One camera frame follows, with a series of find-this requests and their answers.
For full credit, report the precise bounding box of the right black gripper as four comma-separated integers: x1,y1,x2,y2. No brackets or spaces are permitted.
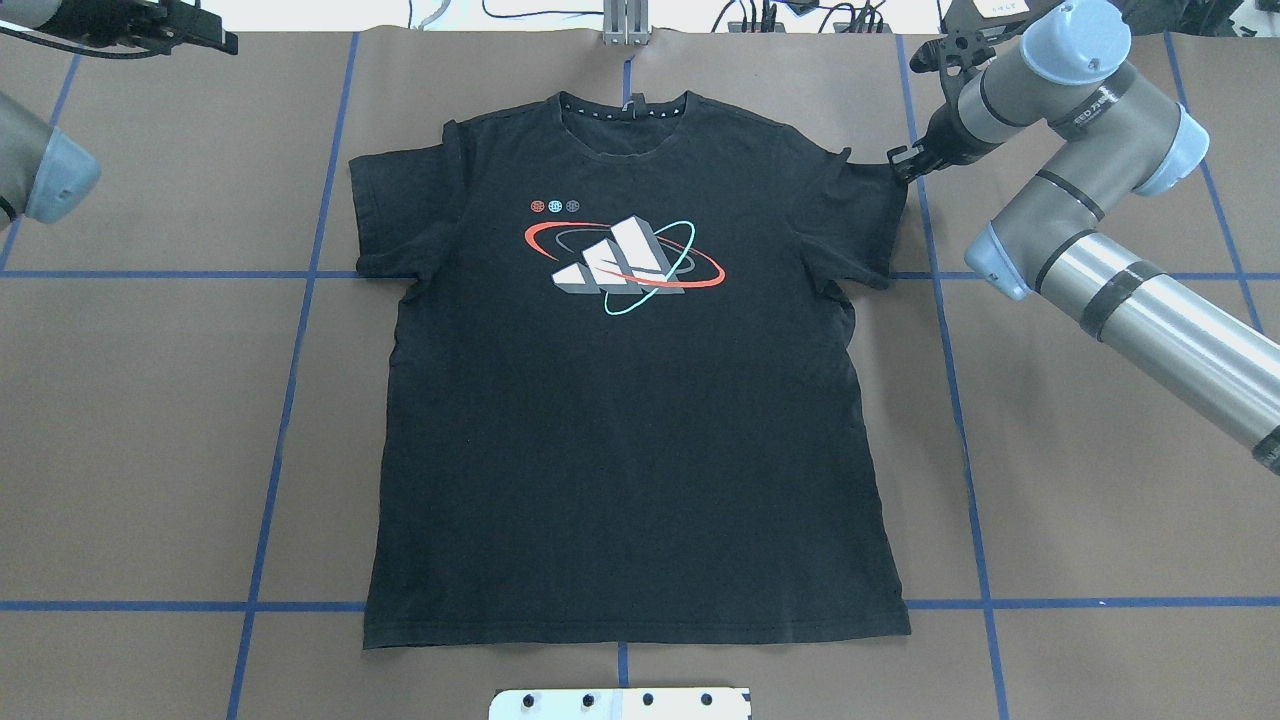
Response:
887,106,977,184

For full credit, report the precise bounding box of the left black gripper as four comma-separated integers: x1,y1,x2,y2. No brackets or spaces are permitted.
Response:
60,1,239,56

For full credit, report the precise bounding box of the black graphic t-shirt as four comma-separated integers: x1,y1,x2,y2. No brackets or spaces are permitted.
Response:
349,92,911,650

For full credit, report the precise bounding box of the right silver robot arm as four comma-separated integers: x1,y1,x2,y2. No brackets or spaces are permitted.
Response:
887,1,1279,471

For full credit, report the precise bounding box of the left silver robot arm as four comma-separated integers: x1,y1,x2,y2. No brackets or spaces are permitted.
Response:
1,1,239,227

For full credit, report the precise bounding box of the aluminium frame post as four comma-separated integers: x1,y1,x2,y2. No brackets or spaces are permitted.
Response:
602,0,652,47

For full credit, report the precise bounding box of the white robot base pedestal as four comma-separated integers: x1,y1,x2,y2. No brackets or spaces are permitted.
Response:
488,687,753,719

